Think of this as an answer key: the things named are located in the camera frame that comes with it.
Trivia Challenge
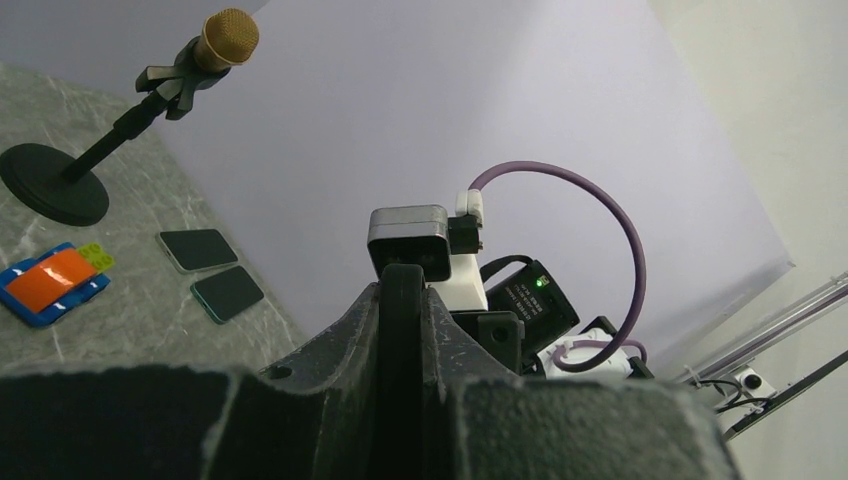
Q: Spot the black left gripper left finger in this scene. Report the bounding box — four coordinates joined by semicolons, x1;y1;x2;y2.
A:
1;285;379;479

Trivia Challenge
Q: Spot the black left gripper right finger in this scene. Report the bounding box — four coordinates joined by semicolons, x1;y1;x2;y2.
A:
421;289;741;479

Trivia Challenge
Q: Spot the black phone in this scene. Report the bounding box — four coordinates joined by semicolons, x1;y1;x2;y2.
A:
189;266;265;325

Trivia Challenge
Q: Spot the black smartphone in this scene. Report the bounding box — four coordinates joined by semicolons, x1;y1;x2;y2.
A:
155;229;238;273

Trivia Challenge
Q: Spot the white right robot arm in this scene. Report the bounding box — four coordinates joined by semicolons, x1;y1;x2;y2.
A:
430;255;617;379

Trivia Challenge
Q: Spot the orange blue toy car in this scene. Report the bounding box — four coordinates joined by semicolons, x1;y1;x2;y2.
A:
1;242;115;329

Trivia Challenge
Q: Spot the black microphone stand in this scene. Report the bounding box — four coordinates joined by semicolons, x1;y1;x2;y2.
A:
0;36;233;229

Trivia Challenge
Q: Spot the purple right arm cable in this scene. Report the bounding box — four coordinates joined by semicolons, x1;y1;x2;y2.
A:
466;160;649;374

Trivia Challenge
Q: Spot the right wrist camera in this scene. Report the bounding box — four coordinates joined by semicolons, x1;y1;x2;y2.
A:
367;188;488;312

